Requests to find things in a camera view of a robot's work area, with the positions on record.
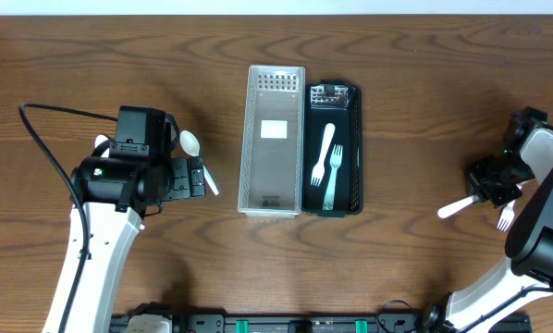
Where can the white plastic spoon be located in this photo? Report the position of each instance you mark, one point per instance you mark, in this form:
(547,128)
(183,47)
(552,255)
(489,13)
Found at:
(101,141)
(453,208)
(191,146)

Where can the pale green plastic fork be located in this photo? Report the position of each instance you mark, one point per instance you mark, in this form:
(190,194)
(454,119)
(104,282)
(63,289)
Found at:
(335,163)

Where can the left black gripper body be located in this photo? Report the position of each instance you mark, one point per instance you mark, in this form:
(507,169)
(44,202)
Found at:
(196,177)

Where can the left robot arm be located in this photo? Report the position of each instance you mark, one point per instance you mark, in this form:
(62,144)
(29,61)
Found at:
(115,185)

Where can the white plastic fork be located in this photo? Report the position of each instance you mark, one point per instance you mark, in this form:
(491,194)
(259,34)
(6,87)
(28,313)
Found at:
(506,217)
(319,168)

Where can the clear plastic basket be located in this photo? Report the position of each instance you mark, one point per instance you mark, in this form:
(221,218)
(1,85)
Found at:
(272,145)

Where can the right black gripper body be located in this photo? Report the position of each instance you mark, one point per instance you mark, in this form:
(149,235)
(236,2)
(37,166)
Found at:
(489,190)

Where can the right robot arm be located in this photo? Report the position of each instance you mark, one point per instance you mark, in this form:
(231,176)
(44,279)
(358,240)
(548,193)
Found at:
(525,273)

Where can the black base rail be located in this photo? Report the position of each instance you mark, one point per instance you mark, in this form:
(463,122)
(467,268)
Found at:
(219,323)

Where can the black plastic basket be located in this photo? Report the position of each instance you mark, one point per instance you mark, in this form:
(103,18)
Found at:
(333,101)

